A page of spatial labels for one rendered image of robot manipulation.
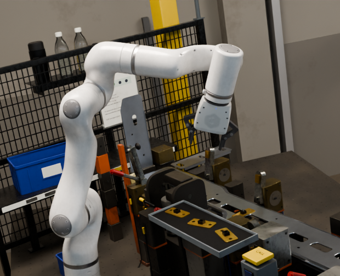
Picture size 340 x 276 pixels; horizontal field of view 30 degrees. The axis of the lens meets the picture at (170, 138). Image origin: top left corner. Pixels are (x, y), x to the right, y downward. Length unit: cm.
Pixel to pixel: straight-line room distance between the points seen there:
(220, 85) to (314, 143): 326
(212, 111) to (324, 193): 139
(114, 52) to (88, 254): 69
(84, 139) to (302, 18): 305
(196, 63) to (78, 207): 59
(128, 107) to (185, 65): 96
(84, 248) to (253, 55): 269
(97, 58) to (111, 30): 250
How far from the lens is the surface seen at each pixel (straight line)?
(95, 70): 193
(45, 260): 294
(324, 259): 200
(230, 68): 180
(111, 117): 309
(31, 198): 276
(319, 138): 505
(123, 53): 189
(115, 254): 285
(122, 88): 310
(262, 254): 171
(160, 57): 185
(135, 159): 253
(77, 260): 217
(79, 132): 196
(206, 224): 190
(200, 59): 192
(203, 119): 189
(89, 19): 439
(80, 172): 204
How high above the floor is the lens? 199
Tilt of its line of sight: 18 degrees down
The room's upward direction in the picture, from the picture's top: 9 degrees counter-clockwise
